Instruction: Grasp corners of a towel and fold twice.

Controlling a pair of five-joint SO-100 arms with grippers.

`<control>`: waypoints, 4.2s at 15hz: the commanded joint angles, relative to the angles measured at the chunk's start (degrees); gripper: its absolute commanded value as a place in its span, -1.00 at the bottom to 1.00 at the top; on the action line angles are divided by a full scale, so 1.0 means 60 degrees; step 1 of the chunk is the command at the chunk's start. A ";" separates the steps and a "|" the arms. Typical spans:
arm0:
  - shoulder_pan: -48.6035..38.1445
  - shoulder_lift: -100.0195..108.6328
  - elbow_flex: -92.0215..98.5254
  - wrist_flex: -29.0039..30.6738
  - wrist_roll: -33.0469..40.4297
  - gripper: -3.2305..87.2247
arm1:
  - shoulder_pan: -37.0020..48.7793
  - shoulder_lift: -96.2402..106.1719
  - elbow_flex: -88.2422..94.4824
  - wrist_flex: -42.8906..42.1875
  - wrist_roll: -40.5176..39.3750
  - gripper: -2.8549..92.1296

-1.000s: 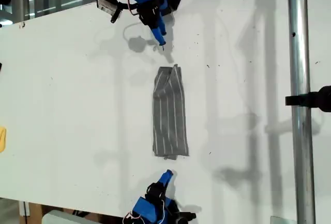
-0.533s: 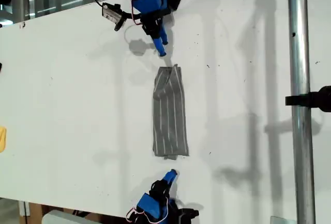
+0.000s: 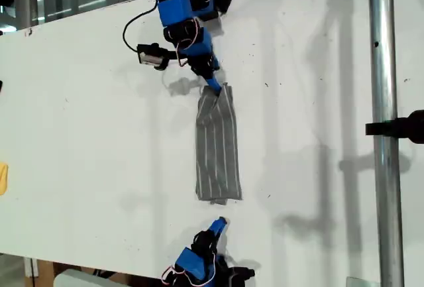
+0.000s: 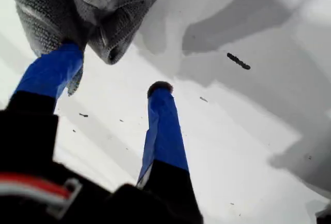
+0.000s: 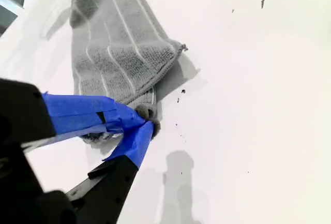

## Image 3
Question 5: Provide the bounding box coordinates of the grey white-striped towel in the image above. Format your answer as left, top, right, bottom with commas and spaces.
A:
194, 82, 243, 205

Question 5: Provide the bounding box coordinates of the white rounded container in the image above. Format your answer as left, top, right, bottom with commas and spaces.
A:
53, 268, 133, 287

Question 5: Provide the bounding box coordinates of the black clamp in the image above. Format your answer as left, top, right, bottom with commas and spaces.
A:
365, 109, 424, 145

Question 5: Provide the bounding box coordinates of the yellow object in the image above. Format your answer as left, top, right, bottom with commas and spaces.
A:
0, 162, 9, 196

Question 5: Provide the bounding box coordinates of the black camera stalk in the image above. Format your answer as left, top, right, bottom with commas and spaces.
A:
165, 50, 191, 64

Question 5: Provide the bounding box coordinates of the black camera box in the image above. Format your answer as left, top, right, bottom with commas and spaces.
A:
136, 43, 170, 71
228, 266, 256, 287

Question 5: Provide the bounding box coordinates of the black camera cable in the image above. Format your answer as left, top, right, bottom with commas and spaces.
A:
122, 0, 158, 52

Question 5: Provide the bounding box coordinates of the steel post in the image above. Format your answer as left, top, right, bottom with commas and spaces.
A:
367, 0, 405, 287

